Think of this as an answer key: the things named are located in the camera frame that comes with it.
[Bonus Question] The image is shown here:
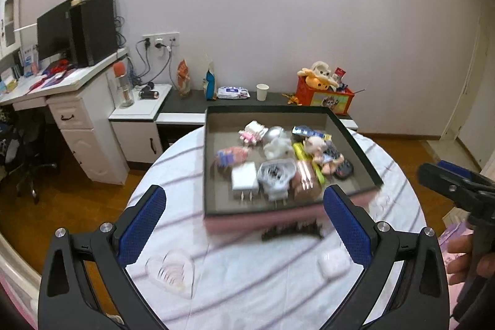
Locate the white multi-plug adapter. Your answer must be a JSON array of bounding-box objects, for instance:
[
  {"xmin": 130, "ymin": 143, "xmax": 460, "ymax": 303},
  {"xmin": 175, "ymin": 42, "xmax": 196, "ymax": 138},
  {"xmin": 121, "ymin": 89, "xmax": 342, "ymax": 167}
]
[{"xmin": 258, "ymin": 158, "xmax": 296, "ymax": 202}]

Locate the white glass door cabinet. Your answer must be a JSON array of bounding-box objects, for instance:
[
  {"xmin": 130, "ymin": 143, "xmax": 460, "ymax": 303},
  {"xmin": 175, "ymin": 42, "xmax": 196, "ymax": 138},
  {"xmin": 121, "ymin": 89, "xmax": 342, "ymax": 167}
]
[{"xmin": 0, "ymin": 0, "xmax": 21, "ymax": 58}]

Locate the white paper cup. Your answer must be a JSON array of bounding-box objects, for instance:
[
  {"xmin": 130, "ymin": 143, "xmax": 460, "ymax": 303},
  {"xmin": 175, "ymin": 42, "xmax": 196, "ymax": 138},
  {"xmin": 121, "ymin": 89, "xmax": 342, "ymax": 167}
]
[{"xmin": 256, "ymin": 84, "xmax": 269, "ymax": 102}]

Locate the wet wipes pack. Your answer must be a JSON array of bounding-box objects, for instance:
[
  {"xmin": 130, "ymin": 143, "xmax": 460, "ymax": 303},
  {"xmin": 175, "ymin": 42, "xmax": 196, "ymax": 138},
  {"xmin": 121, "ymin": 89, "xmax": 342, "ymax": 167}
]
[{"xmin": 217, "ymin": 86, "xmax": 250, "ymax": 100}]

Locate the wall power outlet strip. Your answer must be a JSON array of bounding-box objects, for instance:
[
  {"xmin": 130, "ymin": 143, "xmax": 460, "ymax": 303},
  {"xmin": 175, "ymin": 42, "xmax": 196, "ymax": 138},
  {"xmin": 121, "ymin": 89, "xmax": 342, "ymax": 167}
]
[{"xmin": 142, "ymin": 32, "xmax": 179, "ymax": 48}]

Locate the blue card box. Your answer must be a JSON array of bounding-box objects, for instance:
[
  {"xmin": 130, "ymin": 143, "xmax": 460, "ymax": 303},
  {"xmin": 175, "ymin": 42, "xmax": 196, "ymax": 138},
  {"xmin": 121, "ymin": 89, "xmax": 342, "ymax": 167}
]
[{"xmin": 292, "ymin": 126, "xmax": 331, "ymax": 142}]

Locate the person's right hand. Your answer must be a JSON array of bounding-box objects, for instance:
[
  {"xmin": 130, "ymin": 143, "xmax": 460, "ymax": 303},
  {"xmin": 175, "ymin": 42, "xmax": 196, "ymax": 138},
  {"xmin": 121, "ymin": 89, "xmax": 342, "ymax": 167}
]
[{"xmin": 446, "ymin": 234, "xmax": 495, "ymax": 285}]

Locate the orange cap water bottle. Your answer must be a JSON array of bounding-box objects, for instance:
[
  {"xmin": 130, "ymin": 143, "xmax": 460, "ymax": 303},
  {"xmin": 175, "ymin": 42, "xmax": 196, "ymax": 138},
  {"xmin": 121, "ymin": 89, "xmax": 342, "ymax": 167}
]
[{"xmin": 113, "ymin": 60, "xmax": 134, "ymax": 108}]

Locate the black TV remote control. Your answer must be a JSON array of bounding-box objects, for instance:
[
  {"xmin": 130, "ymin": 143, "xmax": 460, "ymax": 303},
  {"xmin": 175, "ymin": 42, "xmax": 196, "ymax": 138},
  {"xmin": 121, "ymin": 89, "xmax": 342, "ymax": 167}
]
[{"xmin": 325, "ymin": 142, "xmax": 354, "ymax": 180}]

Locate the white desk with drawers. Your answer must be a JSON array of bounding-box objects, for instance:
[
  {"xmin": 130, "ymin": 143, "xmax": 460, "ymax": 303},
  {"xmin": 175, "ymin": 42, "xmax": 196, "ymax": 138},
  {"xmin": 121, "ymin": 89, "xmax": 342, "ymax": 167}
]
[{"xmin": 1, "ymin": 48, "xmax": 129, "ymax": 185}]

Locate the black computer monitor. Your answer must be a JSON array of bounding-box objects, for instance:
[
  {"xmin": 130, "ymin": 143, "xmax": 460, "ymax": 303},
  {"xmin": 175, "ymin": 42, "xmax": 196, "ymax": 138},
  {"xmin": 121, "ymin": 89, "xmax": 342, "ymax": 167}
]
[{"xmin": 37, "ymin": 0, "xmax": 73, "ymax": 60}]

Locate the white low cabinet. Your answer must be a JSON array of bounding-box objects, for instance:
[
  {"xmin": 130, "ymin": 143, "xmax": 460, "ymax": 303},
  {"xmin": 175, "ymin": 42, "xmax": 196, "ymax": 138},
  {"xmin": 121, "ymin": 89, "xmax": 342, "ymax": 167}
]
[{"xmin": 109, "ymin": 84, "xmax": 172, "ymax": 164}]

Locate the yellow plush toy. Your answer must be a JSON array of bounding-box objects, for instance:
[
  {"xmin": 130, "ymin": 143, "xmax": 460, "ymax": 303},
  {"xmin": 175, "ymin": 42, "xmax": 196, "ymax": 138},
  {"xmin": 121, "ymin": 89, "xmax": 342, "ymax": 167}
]
[{"xmin": 297, "ymin": 61, "xmax": 339, "ymax": 90}]

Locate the black bench shelf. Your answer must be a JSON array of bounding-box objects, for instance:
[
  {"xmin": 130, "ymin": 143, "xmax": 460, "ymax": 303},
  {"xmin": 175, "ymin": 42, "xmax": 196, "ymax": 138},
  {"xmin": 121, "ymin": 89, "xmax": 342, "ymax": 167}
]
[{"xmin": 156, "ymin": 89, "xmax": 359, "ymax": 132}]

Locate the pink donut brick model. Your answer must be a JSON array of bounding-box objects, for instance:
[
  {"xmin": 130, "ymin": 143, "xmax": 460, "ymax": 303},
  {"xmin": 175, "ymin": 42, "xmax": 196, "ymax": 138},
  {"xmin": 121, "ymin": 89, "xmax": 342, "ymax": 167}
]
[{"xmin": 215, "ymin": 146, "xmax": 249, "ymax": 169}]

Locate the blue white snack bag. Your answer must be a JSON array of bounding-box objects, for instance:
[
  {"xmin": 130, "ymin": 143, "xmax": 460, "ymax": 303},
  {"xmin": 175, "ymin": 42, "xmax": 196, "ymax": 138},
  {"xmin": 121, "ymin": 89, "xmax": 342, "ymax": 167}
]
[{"xmin": 203, "ymin": 62, "xmax": 217, "ymax": 101}]

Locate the white pink brick model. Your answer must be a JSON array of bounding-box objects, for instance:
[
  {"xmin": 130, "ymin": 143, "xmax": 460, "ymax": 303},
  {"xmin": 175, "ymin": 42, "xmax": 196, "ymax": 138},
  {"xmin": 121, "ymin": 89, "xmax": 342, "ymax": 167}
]
[{"xmin": 238, "ymin": 121, "xmax": 269, "ymax": 147}]

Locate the white earbuds case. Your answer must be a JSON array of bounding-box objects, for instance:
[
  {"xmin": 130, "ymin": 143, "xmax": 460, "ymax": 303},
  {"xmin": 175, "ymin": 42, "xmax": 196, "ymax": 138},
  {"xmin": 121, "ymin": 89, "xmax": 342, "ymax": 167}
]
[{"xmin": 318, "ymin": 248, "xmax": 351, "ymax": 280}]

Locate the pig girl doll figurine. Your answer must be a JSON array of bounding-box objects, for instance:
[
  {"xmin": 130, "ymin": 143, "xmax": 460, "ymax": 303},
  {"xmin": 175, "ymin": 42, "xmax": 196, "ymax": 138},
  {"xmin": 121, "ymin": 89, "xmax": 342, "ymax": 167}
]
[{"xmin": 303, "ymin": 136, "xmax": 331, "ymax": 176}]

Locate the yellow highlighter pen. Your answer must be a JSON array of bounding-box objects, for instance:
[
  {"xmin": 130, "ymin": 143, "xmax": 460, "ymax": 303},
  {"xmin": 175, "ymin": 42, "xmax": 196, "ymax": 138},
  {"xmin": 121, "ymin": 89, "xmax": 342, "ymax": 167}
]
[{"xmin": 292, "ymin": 142, "xmax": 325, "ymax": 185}]

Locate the black computer tower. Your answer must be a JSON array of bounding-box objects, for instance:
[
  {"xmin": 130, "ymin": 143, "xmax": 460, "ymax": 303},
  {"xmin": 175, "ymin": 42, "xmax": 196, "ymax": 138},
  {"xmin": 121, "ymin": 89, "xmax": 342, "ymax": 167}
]
[{"xmin": 68, "ymin": 0, "xmax": 118, "ymax": 68}]

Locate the pink black storage box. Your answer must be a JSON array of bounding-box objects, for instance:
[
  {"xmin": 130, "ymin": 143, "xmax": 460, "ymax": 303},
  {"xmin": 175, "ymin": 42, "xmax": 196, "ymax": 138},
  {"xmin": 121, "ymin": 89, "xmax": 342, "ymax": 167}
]
[{"xmin": 203, "ymin": 105, "xmax": 383, "ymax": 234}]

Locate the orange snack bag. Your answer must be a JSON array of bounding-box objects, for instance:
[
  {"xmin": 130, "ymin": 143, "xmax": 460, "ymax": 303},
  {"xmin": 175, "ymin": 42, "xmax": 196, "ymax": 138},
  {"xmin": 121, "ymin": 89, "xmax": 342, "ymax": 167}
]
[{"xmin": 177, "ymin": 59, "xmax": 191, "ymax": 97}]

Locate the white square charger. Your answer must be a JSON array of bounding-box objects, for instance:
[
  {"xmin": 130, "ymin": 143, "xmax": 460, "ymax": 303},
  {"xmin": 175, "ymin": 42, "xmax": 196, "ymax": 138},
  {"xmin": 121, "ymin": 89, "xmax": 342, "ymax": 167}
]
[{"xmin": 231, "ymin": 162, "xmax": 259, "ymax": 203}]

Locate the orange toy crate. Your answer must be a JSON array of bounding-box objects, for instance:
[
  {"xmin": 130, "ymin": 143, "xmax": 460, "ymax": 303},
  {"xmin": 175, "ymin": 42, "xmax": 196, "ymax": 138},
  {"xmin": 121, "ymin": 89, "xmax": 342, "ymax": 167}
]
[{"xmin": 295, "ymin": 77, "xmax": 355, "ymax": 116}]

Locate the rose gold metal cup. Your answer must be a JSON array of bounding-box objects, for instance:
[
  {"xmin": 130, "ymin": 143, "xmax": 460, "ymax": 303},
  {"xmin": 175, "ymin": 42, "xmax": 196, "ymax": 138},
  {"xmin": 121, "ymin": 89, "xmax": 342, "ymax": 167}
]
[{"xmin": 291, "ymin": 161, "xmax": 321, "ymax": 203}]

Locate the white striped quilted tablecloth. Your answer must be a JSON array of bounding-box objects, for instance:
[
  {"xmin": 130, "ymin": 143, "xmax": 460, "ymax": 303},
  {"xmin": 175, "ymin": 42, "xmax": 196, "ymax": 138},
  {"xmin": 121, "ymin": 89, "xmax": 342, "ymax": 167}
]
[{"xmin": 125, "ymin": 124, "xmax": 429, "ymax": 330}]

